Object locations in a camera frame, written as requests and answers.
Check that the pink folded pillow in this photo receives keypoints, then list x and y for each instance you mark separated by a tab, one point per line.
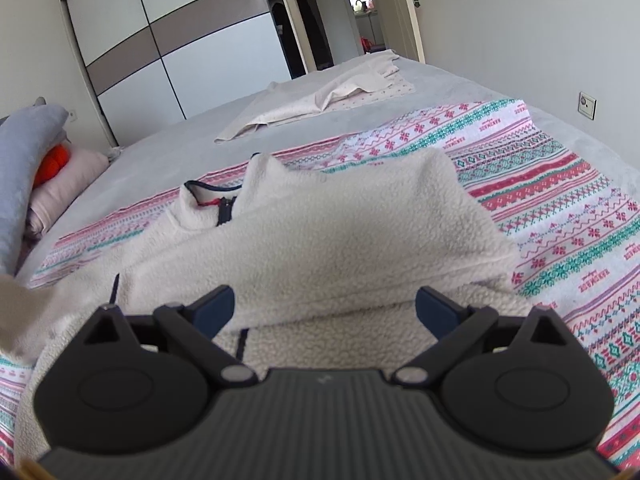
70	185

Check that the grey-blue pillow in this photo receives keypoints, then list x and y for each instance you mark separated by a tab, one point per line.
20	160

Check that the white and taupe wardrobe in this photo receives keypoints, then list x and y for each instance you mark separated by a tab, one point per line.
200	50

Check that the white fleece sweater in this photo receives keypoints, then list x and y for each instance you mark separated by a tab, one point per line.
325	240

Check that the beige cloth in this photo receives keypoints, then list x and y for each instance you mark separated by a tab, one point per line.
310	97

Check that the open closet shelf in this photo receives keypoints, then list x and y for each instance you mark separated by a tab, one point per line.
305	25

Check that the orange plush toy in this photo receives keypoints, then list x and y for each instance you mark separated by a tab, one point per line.
52	165

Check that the patterned striped blanket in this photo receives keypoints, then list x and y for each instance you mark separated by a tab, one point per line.
550	185

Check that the white door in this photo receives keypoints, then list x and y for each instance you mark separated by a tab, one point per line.
400	20

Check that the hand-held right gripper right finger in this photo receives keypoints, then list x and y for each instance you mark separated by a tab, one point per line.
435	307

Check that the wall socket with dark centre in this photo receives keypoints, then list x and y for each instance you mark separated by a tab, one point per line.
587	105

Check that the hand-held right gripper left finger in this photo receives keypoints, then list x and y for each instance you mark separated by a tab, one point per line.
215	307

